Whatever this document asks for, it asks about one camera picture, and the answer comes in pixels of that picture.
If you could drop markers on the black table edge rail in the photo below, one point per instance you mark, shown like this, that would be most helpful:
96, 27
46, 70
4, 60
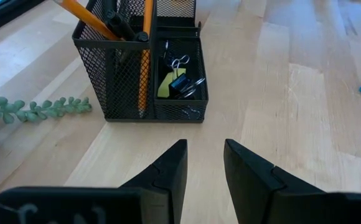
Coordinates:
6, 17

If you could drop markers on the black binder clip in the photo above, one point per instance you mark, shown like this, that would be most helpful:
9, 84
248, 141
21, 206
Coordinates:
179, 84
176, 61

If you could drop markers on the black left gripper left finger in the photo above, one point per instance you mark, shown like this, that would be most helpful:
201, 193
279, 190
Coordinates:
168, 186

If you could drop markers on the yellow sticky note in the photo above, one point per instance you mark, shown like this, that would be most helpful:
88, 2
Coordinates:
165, 87

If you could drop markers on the black mesh desk organizer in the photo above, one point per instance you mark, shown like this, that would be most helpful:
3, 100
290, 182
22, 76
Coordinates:
112, 77

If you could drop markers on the orange pencil with eraser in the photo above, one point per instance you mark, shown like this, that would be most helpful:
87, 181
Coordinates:
87, 18
148, 15

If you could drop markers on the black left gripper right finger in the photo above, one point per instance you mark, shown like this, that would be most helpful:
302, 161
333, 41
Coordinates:
252, 193

